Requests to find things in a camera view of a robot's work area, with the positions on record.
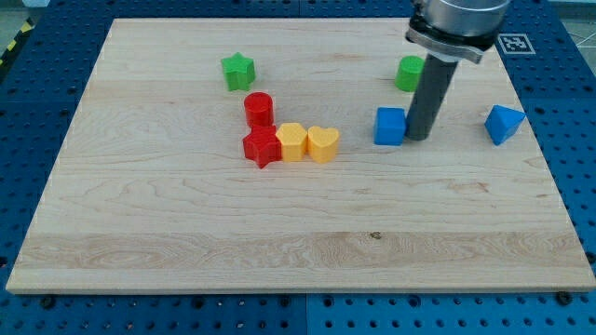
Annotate red star block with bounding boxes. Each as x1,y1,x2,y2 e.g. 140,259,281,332
242,126,282,168

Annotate green cylinder block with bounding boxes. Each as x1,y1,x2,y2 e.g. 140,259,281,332
395,56,425,92

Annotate light wooden board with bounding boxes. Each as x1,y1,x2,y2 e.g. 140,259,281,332
7,19,595,294

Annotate white fiducial marker tag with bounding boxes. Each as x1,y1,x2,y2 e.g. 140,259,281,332
497,33,535,55

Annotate blue cube block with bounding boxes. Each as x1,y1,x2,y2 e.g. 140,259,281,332
373,107,406,146

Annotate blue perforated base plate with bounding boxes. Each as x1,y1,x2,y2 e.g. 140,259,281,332
1,1,595,334

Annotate blue triangle block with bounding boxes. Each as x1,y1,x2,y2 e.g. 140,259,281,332
484,105,525,146

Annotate yellow hexagon block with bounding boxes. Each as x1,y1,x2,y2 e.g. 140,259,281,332
276,123,307,162

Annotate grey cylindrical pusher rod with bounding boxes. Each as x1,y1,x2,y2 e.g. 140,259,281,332
405,54,458,141

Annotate green star block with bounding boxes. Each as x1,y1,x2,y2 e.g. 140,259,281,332
221,52,256,91

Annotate yellow heart block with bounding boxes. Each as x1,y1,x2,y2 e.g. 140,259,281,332
307,126,341,164

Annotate red cylinder block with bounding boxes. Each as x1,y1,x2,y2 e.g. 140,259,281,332
243,92,274,127

